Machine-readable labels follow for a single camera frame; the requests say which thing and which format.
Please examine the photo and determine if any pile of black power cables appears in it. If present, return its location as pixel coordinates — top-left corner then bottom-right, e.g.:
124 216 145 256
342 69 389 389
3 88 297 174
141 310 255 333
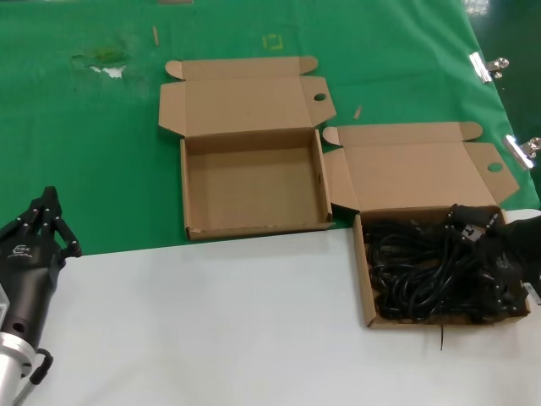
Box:
363 211 525 326

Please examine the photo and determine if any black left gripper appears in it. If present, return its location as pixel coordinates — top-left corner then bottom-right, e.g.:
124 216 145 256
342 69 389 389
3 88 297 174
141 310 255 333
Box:
0 186 82 346

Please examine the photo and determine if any cardboard box without cable pile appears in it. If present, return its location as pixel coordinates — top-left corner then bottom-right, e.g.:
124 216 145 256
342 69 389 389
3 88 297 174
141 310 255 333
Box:
158 56 338 242

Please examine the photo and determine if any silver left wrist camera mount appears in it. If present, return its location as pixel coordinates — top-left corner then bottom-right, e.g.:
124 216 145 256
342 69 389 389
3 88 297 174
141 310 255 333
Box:
0 285 10 329

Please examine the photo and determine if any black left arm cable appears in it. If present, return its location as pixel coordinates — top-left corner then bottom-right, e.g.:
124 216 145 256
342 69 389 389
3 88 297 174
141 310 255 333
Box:
12 346 55 406

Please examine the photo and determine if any silver binder clip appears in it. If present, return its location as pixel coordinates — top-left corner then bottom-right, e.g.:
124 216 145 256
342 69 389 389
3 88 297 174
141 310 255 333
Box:
501 134 541 171
468 52 510 85

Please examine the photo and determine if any cardboard box with cable pile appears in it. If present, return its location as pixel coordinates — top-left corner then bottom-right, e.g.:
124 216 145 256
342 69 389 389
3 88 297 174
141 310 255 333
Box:
322 121 533 330

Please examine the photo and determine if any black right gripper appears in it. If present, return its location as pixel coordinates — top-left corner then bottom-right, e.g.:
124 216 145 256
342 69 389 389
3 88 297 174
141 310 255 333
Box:
445 204 541 287

